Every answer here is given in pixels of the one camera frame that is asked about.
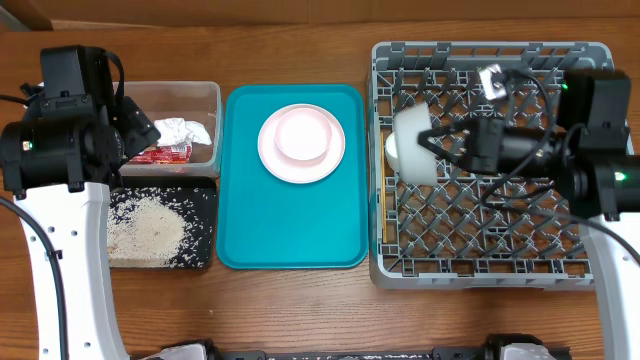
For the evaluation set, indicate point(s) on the teal plastic tray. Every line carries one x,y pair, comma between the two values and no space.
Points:
267,223

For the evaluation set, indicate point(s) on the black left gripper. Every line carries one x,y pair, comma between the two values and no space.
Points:
137,130

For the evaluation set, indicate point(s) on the clear plastic storage bin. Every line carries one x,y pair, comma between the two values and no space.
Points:
198,101

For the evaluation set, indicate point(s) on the small pink plate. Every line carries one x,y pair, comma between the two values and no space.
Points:
303,134

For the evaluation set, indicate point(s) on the black tray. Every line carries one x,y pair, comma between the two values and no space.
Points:
200,195

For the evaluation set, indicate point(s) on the white napkin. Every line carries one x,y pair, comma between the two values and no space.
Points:
177,131

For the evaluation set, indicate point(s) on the white cup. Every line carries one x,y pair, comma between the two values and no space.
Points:
391,152

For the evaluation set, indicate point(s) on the wooden chopstick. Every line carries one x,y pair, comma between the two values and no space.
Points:
383,206
382,160

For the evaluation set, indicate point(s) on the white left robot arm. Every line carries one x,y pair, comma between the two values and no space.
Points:
66,234

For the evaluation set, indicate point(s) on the red snack wrapper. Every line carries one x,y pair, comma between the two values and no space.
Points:
176,154

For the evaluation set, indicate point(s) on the grey dish rack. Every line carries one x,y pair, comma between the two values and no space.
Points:
442,237

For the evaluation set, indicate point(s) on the white rice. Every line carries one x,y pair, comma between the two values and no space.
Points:
145,230

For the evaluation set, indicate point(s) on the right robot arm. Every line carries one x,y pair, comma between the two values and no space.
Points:
612,248

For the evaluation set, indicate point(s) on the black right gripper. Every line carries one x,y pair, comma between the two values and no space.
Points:
481,155

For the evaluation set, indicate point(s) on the grey bowl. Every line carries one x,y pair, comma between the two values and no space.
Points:
415,164

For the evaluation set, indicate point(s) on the large white plate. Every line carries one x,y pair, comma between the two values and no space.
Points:
298,172

